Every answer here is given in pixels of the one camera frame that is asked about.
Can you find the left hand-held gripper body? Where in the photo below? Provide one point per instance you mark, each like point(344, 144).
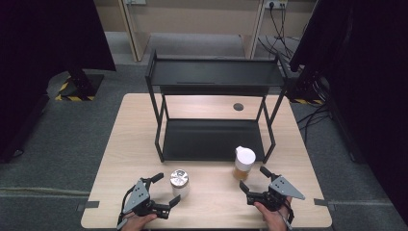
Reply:
point(138, 195)

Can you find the black curtain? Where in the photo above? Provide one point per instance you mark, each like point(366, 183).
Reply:
point(369, 80)
point(38, 48)

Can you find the glass jar with silver lid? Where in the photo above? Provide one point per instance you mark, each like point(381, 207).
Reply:
point(179, 189)

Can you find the orange powder jar white lid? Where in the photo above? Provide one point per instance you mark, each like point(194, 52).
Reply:
point(245, 157)

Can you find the person's left hand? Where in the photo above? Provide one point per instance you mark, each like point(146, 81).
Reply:
point(138, 222)

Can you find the grey floor tape strip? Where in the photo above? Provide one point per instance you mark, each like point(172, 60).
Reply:
point(324, 202)
point(88, 205)

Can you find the black metal two-tier rack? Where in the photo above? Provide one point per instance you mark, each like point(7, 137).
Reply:
point(211, 138)

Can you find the black stand base striped tape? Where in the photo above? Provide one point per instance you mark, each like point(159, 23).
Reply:
point(303, 91)
point(80, 85)

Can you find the round dark table grommet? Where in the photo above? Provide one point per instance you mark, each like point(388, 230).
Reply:
point(238, 107)

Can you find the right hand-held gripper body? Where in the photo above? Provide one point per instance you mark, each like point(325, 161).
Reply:
point(284, 188)

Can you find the light wooden furniture frame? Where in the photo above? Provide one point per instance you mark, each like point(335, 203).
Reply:
point(138, 32)

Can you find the white wall power socket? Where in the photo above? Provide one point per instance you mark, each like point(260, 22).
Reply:
point(275, 4)

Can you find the person's right hand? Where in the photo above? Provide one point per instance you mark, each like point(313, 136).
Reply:
point(274, 219)

